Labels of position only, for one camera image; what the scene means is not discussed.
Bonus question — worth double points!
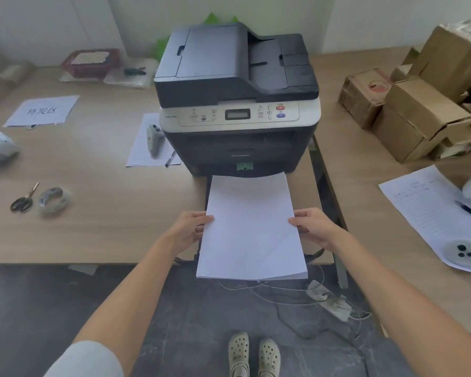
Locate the person's right hand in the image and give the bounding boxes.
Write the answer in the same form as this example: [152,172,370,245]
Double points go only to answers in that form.
[287,207,348,254]

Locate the person's left hand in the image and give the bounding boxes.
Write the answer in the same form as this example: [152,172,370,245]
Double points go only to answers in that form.
[165,210,216,256]

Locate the white paper sheet stack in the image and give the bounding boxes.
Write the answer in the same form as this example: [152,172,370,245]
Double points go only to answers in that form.
[196,171,309,281]

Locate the person's right forearm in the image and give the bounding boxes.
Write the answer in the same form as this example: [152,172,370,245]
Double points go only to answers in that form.
[331,229,471,370]

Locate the person's left forearm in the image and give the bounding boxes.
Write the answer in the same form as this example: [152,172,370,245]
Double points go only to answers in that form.
[72,235,181,365]

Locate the person's left clog shoe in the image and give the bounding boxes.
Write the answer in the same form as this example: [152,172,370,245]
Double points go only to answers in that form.
[228,331,250,377]

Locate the person's clog shoe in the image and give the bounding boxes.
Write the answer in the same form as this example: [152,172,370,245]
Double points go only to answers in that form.
[228,331,250,377]
[257,338,282,377]

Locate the person's right clog shoe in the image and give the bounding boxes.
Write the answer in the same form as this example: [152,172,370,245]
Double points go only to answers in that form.
[257,338,282,377]

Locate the grey black printer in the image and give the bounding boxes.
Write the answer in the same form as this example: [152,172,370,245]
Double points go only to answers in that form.
[153,22,322,177]

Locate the clear plastic bag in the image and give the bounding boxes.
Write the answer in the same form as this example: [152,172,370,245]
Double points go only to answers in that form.
[103,65,159,90]

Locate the white power strip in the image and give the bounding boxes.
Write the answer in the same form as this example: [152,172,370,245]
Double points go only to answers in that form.
[306,280,353,323]

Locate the white form sheet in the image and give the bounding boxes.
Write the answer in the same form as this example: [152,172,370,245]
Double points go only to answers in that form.
[378,165,471,276]
[125,112,182,168]

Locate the clear tape roll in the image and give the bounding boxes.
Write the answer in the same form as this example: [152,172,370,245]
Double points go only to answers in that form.
[37,186,71,216]

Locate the stack of cardboard boxes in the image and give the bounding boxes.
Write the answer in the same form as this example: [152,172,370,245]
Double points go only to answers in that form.
[337,20,471,164]

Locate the red plastic basket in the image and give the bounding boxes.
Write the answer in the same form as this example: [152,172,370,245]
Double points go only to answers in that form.
[60,48,123,80]

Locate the white sign sheet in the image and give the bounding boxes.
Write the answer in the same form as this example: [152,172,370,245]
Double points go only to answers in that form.
[3,94,81,128]

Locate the black handled scissors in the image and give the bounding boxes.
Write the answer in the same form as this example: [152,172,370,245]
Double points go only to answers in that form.
[9,181,41,213]

